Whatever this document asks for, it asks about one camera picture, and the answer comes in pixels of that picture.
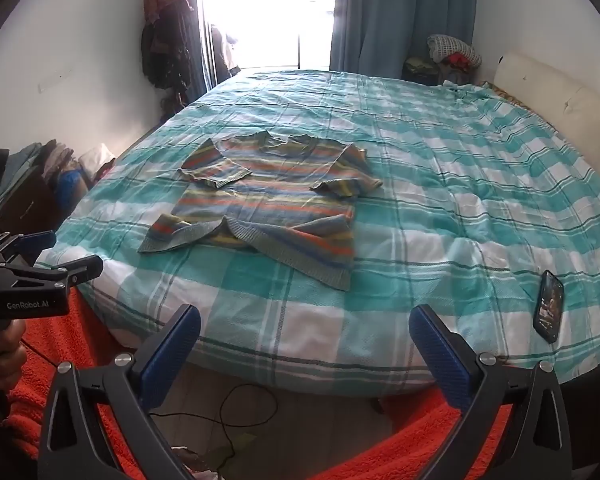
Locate red cloth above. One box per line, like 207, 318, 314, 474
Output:
442, 52, 475, 74

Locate dark cloth behind door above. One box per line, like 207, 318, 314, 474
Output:
211, 25, 244, 81

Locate cream pillow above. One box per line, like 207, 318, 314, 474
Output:
492, 50, 600, 202

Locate white folded cloth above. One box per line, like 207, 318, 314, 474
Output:
78, 144, 117, 182

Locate grey crochet blanket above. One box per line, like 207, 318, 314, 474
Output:
426, 34, 482, 68

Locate dark green bag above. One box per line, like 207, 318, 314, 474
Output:
402, 56, 444, 86

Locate striped knit sweater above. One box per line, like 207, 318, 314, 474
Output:
137, 130, 385, 292

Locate glass balcony door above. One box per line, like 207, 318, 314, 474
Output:
202, 0, 338, 80

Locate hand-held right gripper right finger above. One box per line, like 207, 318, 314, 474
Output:
408, 304, 573, 480

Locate teal plaid bed sheet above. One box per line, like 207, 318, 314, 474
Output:
32, 67, 600, 401

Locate person's left hand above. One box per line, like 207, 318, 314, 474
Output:
0, 317, 28, 384

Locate blue plastic bag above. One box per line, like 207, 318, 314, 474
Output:
55, 169, 89, 207

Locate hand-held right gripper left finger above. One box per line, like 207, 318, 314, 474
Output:
37, 304, 202, 480

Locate orange fleece cloth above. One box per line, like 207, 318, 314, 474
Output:
0, 285, 531, 480

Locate black floor cable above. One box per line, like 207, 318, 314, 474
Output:
147, 384, 279, 480

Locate wide blue curtain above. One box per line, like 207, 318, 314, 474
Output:
328, 0, 478, 81

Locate dark hanging clothes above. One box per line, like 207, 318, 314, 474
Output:
140, 0, 198, 108

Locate black smartphone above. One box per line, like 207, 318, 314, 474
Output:
532, 269, 566, 345

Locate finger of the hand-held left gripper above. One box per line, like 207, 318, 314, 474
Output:
0, 230, 57, 267
0, 254, 104, 297

